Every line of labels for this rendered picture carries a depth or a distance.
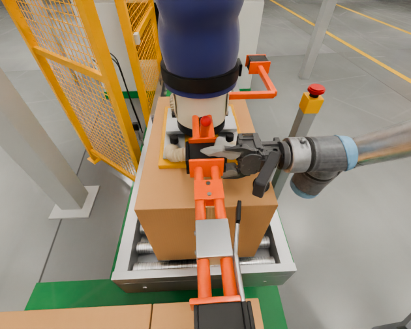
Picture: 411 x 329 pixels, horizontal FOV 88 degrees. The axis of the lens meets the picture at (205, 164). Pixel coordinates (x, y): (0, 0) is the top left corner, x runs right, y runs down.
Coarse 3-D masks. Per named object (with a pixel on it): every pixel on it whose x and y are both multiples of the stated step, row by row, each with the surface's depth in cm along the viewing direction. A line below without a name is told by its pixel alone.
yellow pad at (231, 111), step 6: (228, 108) 87; (228, 114) 84; (234, 114) 85; (228, 132) 76; (234, 132) 76; (240, 132) 77; (228, 138) 71; (234, 138) 74; (228, 162) 67; (234, 162) 67
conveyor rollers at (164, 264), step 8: (144, 232) 98; (264, 240) 94; (136, 248) 92; (144, 248) 92; (272, 256) 91; (136, 264) 87; (144, 264) 87; (152, 264) 87; (160, 264) 87; (168, 264) 87; (176, 264) 87; (184, 264) 87; (192, 264) 87; (240, 264) 87; (248, 264) 87
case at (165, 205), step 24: (240, 120) 85; (144, 168) 68; (168, 168) 68; (144, 192) 61; (168, 192) 61; (192, 192) 61; (240, 192) 61; (144, 216) 60; (168, 216) 61; (192, 216) 61; (264, 216) 63; (168, 240) 73; (192, 240) 73; (240, 240) 75
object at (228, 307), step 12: (192, 300) 30; (204, 300) 30; (216, 300) 30; (228, 300) 30; (240, 300) 30; (204, 312) 29; (216, 312) 29; (228, 312) 29; (240, 312) 29; (204, 324) 28; (216, 324) 28; (228, 324) 28; (240, 324) 28
